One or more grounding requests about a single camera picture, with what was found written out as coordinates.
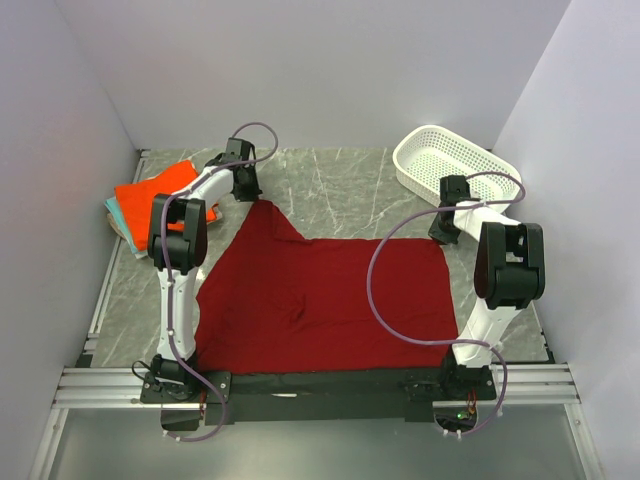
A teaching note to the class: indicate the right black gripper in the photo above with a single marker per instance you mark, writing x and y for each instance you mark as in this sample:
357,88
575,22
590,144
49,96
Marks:
437,235

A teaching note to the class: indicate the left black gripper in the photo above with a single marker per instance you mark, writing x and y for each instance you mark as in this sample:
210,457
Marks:
248,196

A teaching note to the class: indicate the dark red t shirt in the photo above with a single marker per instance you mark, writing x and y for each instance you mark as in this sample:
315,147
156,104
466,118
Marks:
277,302

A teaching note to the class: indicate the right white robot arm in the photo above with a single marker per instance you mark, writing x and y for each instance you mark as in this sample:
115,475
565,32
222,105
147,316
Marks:
509,274

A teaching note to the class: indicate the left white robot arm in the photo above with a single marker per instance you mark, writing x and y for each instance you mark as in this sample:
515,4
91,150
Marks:
177,244

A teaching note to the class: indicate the white plastic basket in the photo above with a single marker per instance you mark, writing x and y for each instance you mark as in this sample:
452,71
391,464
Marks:
432,152

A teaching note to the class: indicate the orange folded t shirt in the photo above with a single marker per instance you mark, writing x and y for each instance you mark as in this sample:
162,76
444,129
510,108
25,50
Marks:
134,201

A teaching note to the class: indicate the teal folded t shirt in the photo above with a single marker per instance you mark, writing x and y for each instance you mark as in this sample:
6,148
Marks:
122,225

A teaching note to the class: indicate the black base beam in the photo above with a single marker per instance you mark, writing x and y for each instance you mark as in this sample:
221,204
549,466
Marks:
409,394

